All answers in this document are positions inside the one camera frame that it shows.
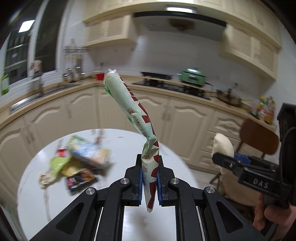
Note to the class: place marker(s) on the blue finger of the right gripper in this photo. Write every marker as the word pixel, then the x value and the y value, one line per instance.
pixel 242 158

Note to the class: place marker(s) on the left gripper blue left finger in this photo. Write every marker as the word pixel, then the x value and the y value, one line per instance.
pixel 133 195

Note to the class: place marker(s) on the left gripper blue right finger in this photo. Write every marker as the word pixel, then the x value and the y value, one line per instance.
pixel 166 195

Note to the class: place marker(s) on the blue green milk carton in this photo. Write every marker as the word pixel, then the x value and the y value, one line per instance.
pixel 88 152

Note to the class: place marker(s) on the green white snack wrapper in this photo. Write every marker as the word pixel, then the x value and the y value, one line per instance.
pixel 138 116

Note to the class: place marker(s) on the cream kitchen base cabinets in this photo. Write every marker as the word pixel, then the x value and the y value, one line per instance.
pixel 184 125

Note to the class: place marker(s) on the dark kitchen window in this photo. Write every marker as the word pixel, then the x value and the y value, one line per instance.
pixel 34 36

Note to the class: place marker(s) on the person's right hand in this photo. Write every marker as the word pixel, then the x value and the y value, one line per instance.
pixel 284 218

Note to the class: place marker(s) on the wooden chair beige cushion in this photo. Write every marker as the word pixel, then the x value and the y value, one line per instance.
pixel 245 150

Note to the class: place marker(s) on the condiment bottles group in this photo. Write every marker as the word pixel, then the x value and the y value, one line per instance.
pixel 264 109

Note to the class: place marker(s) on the black red snack wrapper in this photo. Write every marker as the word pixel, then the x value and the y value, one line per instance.
pixel 80 180

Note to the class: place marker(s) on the yellow snack wrapper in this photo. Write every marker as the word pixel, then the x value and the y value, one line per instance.
pixel 71 168

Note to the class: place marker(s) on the light green snack wrapper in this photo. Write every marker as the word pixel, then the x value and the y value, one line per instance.
pixel 57 163

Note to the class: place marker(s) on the crumpled white paper wrapper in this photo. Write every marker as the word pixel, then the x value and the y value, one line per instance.
pixel 46 178

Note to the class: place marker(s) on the green electric cooking pot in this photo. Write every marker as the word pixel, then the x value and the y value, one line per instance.
pixel 192 76

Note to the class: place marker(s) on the black gas stove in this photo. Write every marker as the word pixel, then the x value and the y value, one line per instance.
pixel 166 82

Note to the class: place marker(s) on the red plastic basin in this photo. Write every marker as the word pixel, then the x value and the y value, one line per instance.
pixel 99 76

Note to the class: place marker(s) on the hanging utensil rack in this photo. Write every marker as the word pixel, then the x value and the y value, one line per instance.
pixel 73 58

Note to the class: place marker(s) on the stainless steel sink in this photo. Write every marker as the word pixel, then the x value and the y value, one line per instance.
pixel 20 104

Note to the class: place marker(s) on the black range hood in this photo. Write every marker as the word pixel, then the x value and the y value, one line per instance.
pixel 182 23

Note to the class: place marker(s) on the green dish soap bottle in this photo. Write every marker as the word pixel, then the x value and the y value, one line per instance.
pixel 5 84

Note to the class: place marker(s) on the metal wok with handle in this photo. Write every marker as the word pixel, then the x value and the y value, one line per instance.
pixel 230 98

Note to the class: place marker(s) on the cream upper wall cabinet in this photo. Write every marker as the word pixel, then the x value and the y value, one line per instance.
pixel 111 30

